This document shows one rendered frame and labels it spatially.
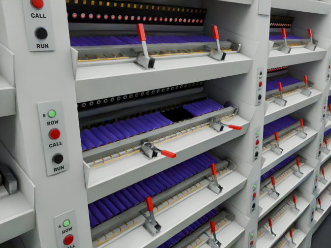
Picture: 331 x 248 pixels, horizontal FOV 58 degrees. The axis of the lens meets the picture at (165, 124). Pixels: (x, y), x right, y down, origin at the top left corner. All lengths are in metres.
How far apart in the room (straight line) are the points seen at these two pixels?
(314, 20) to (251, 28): 0.70
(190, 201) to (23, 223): 0.49
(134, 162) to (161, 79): 0.19
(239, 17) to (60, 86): 0.65
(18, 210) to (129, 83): 0.30
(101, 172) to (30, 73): 0.24
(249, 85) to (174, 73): 0.36
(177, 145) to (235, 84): 0.36
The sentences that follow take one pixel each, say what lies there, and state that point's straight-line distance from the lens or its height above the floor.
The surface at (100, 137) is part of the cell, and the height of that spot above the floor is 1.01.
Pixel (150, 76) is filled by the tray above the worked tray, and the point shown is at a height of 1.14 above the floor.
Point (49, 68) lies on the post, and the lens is 0.51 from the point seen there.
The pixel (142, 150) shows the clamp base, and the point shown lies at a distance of 0.69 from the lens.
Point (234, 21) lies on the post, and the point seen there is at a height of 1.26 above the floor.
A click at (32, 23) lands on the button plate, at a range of 0.50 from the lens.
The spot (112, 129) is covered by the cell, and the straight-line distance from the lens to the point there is 0.72.
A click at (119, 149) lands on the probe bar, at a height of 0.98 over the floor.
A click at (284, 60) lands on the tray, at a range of 1.20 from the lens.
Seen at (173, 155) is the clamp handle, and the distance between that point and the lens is 0.63.
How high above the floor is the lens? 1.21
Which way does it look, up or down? 15 degrees down
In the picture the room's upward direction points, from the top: 2 degrees counter-clockwise
